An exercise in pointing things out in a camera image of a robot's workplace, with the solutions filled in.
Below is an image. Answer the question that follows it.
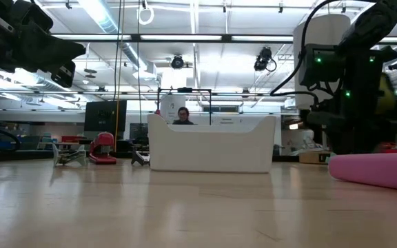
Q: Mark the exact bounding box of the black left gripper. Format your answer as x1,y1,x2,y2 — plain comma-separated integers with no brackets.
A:
0,0,86,89

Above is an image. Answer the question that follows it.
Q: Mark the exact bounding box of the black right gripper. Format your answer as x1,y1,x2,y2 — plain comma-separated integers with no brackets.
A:
307,85,397,155

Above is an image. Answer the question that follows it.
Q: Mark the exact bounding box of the pink soft object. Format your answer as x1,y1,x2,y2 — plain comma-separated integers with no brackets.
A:
328,152,397,193

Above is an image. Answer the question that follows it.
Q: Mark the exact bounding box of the red stapler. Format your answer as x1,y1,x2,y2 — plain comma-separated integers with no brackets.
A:
88,132,118,165

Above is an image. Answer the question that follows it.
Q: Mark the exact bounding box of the black monitor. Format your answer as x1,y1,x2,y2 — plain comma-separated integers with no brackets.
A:
83,99,128,132

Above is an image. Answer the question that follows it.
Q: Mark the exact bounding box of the white cylinder lamp wooden base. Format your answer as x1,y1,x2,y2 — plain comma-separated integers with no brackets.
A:
292,13,352,165

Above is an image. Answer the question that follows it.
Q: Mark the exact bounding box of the white sign board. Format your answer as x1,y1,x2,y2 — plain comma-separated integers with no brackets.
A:
160,95,187,125

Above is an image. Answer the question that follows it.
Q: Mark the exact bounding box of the person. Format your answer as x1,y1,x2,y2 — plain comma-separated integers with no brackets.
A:
172,106,195,125

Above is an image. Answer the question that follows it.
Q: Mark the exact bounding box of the white plastic bin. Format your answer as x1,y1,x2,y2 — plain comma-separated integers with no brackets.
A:
146,113,277,174

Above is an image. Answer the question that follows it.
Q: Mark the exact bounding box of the silver ventilation duct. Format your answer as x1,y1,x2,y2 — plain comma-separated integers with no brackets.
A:
77,0,158,82

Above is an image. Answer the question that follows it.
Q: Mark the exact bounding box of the black aluminium rig frame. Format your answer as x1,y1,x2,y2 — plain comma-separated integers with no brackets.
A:
50,32,397,44

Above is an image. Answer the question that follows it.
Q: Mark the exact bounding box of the black hanging cable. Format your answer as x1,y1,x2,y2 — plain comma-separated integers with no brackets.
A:
136,0,143,138

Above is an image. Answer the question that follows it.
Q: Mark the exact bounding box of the white hanging ring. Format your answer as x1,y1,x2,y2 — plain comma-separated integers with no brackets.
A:
136,5,155,26

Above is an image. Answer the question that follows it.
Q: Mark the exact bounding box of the yellow hanging cable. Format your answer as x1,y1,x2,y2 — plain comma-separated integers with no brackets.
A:
114,0,125,153

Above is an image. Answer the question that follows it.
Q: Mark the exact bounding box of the black overhead camera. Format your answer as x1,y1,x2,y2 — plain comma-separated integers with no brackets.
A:
253,46,278,73
170,54,185,70

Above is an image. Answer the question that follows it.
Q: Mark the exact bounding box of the distant black rig frame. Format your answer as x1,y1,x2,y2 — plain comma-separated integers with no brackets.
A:
156,87,213,125

